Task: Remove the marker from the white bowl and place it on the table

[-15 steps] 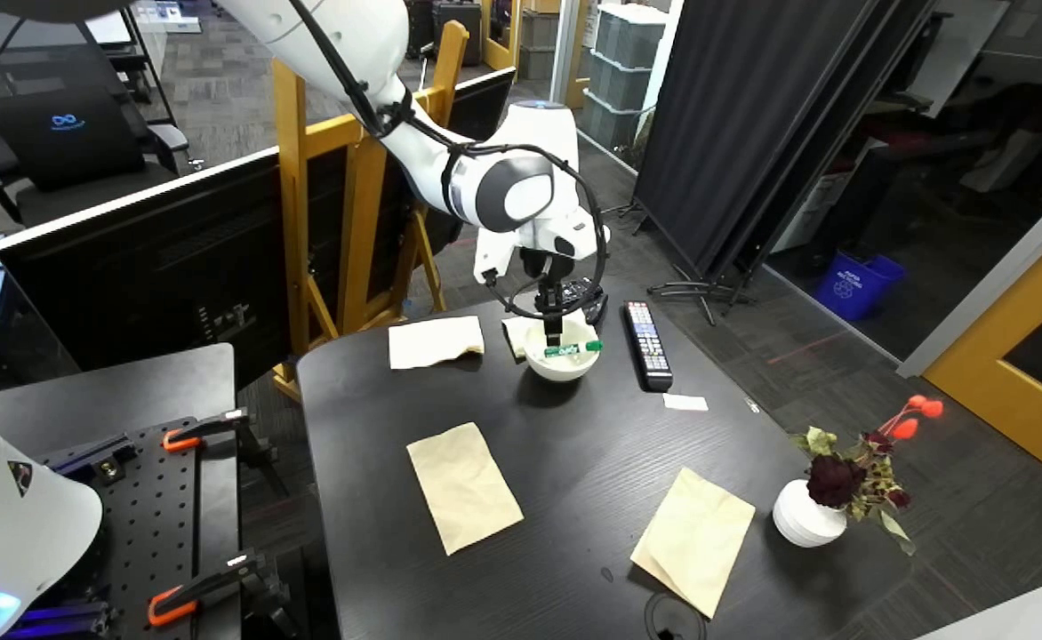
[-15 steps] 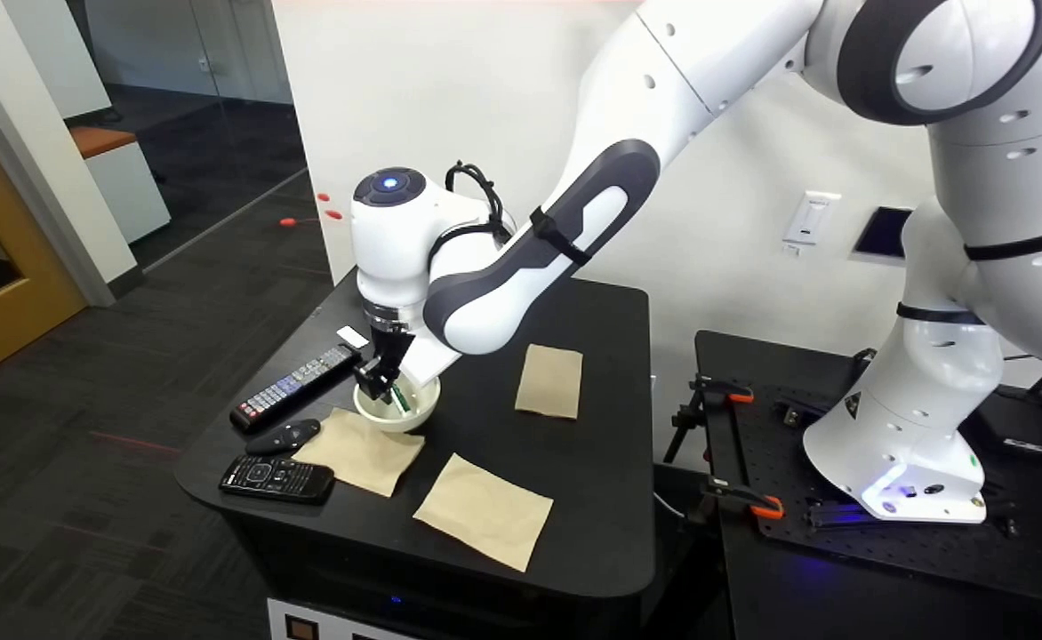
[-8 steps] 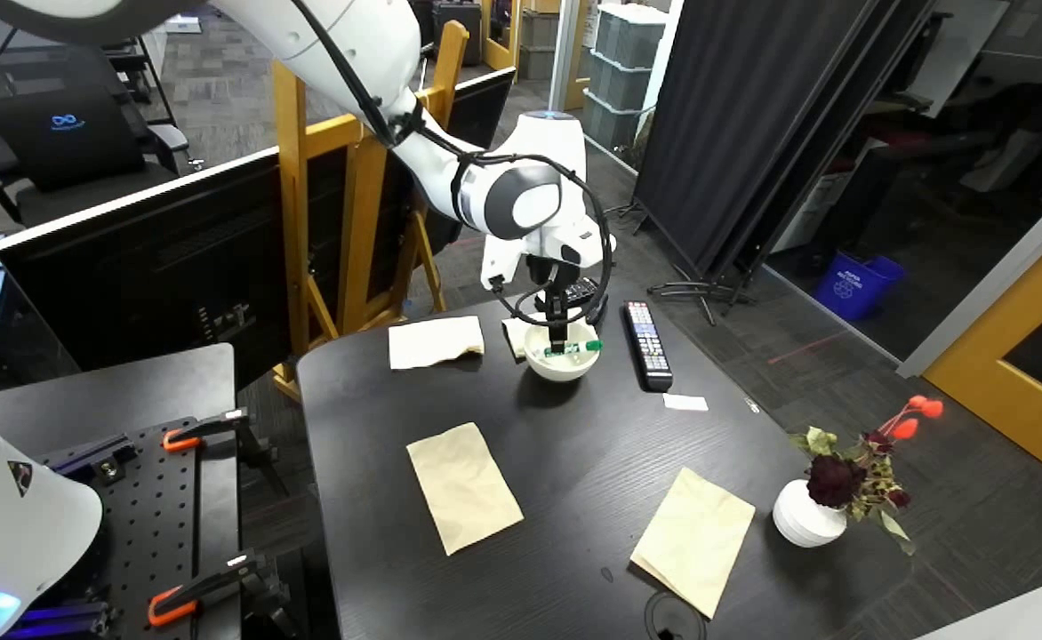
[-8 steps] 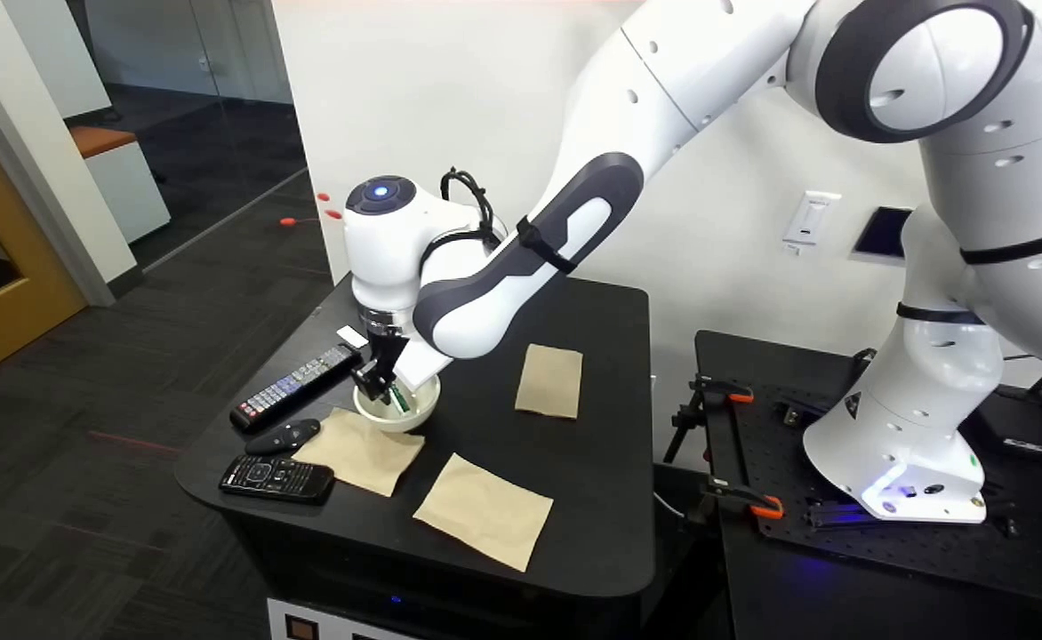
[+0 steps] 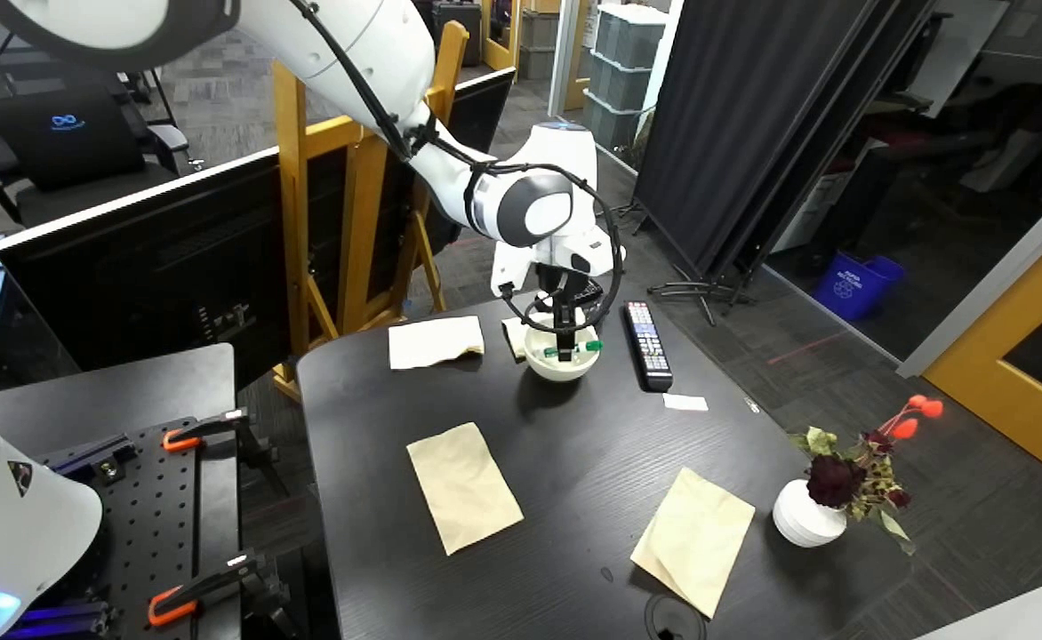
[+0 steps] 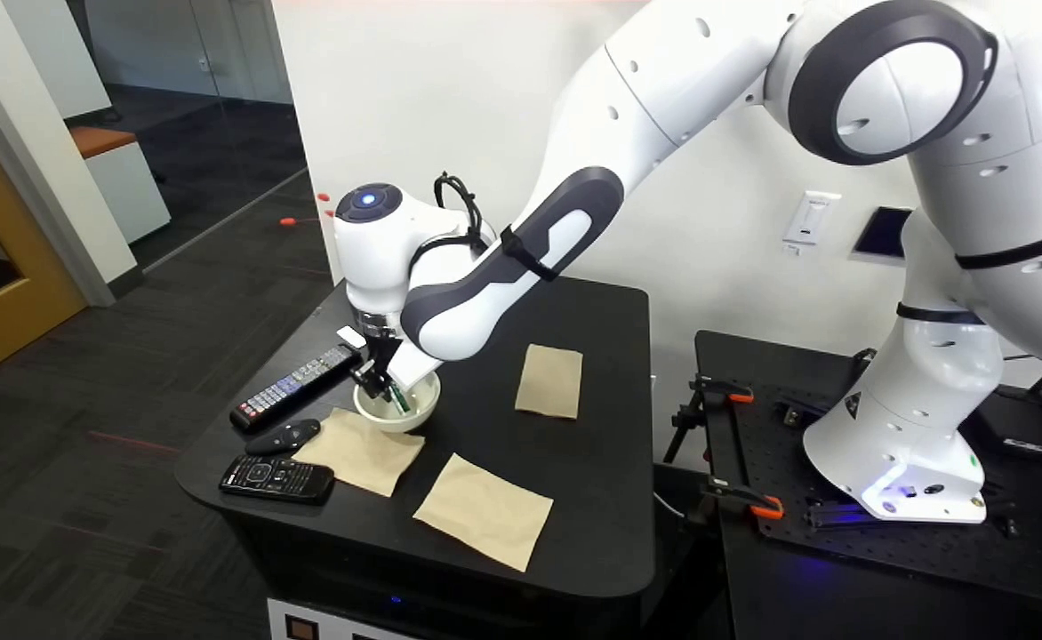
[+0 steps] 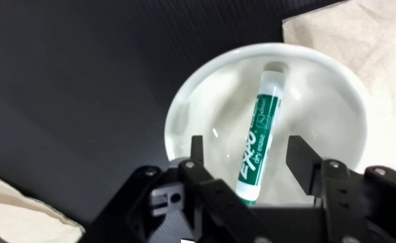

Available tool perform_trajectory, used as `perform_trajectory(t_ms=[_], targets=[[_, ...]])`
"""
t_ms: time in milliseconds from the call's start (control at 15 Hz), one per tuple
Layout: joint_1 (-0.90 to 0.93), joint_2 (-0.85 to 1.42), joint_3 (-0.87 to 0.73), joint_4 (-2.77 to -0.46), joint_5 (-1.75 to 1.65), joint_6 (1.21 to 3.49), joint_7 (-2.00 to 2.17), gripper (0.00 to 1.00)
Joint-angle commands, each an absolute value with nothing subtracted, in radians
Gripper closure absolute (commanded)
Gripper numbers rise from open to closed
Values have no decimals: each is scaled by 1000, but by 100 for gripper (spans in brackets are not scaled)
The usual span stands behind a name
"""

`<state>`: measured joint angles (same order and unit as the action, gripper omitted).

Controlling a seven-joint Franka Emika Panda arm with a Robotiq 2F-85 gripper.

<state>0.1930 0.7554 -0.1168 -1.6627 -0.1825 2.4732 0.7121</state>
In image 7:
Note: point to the crumpled beige napkin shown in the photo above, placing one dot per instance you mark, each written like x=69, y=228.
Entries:
x=16, y=216

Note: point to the green Expo dry-erase marker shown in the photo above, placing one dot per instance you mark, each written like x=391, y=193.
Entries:
x=259, y=135

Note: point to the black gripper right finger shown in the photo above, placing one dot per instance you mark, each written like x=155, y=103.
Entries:
x=364, y=207

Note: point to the white ceramic bowl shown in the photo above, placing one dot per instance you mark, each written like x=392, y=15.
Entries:
x=323, y=103

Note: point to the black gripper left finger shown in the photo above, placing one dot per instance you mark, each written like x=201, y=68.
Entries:
x=170, y=211

